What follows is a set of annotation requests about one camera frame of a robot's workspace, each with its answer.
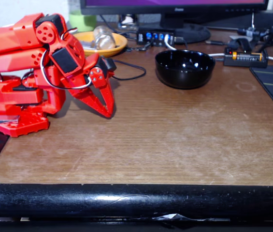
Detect silver foil packet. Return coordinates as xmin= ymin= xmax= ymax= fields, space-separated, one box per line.
xmin=80 ymin=40 xmax=96 ymax=50

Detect clear glass jar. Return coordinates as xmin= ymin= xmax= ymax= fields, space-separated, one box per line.
xmin=93 ymin=25 xmax=116 ymax=51

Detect yellow dish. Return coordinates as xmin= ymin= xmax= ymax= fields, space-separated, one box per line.
xmin=73 ymin=31 xmax=129 ymax=58

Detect bottle with green sleeve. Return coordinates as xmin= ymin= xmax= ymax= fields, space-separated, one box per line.
xmin=68 ymin=0 xmax=97 ymax=32

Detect black USB hub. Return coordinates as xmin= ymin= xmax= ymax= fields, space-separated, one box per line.
xmin=136 ymin=27 xmax=175 ymax=47

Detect black bowl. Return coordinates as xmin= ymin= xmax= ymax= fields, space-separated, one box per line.
xmin=155 ymin=49 xmax=216 ymax=90

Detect metal clamp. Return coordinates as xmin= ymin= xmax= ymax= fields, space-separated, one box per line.
xmin=0 ymin=115 xmax=21 ymax=125

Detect black battery charger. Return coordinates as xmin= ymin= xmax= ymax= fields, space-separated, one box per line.
xmin=223 ymin=47 xmax=269 ymax=68

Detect yellow black battery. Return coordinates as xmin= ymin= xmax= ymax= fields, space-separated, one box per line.
xmin=231 ymin=52 xmax=262 ymax=61

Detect black Iiyama monitor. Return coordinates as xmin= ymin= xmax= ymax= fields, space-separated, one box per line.
xmin=80 ymin=0 xmax=269 ymax=44

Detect black flashlight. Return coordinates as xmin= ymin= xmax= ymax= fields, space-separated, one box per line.
xmin=237 ymin=26 xmax=270 ymax=39

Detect white servo cable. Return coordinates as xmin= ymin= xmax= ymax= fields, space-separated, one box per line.
xmin=40 ymin=49 xmax=93 ymax=90

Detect white USB cable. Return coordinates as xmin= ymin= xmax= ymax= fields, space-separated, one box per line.
xmin=164 ymin=35 xmax=225 ymax=58

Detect black audio plug cable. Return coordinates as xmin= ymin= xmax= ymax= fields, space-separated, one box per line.
xmin=195 ymin=40 xmax=228 ymax=46

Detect black strap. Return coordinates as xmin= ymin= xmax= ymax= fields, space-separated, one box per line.
xmin=227 ymin=38 xmax=253 ymax=53

